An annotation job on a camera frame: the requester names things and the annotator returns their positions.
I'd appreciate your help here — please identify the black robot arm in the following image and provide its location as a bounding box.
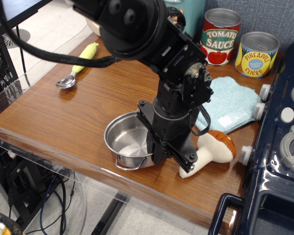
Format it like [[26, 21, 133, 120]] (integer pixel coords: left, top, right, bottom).
[[73, 0, 213, 172]]

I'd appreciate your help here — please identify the black computer tower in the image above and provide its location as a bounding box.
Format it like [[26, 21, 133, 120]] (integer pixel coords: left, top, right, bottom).
[[0, 36, 18, 98]]

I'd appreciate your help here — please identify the cream toy microwave oven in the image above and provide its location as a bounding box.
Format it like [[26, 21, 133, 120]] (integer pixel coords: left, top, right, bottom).
[[74, 0, 205, 41]]

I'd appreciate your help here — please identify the dark blue toy stove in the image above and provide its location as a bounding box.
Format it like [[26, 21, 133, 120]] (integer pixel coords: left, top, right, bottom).
[[209, 43, 294, 235]]

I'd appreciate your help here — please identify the blue floor cable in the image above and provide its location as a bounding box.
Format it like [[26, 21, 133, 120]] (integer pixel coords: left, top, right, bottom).
[[40, 175, 67, 235]]

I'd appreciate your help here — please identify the light blue cloth mitt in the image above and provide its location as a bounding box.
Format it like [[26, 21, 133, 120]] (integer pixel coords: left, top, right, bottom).
[[203, 76, 261, 134]]

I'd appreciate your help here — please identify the silver metal pot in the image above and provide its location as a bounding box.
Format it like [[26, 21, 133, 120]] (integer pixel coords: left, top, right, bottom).
[[104, 111, 154, 171]]

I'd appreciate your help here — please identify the black braided cable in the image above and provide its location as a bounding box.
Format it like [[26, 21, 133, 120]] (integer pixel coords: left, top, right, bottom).
[[0, 0, 121, 68]]

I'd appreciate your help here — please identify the pineapple slices can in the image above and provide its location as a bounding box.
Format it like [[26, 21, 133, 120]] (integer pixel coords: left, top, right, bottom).
[[235, 31, 280, 78]]

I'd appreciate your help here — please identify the plush mushroom toy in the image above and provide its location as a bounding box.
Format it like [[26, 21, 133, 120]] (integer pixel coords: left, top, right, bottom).
[[179, 130, 237, 178]]

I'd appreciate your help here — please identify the tomato sauce can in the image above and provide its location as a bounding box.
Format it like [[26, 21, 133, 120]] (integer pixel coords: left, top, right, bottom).
[[200, 8, 242, 66]]

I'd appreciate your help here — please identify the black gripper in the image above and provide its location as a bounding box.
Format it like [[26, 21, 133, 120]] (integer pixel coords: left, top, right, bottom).
[[137, 100, 199, 173]]

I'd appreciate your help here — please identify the spoon with green handle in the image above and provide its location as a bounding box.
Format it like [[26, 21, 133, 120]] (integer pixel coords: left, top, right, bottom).
[[55, 42, 99, 89]]

